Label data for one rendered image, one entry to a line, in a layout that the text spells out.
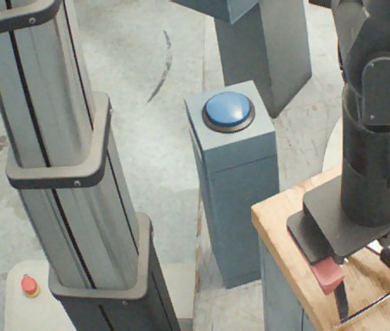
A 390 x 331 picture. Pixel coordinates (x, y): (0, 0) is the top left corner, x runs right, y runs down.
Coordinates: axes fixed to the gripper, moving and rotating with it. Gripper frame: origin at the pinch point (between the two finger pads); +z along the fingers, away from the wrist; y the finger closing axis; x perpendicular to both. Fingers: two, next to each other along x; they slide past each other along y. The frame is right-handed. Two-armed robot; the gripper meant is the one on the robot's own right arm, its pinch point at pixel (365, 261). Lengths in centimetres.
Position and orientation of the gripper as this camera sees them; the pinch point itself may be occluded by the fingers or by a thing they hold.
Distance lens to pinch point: 73.4
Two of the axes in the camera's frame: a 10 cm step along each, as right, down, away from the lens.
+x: -4.3, -6.8, 6.0
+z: 1.0, 6.2, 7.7
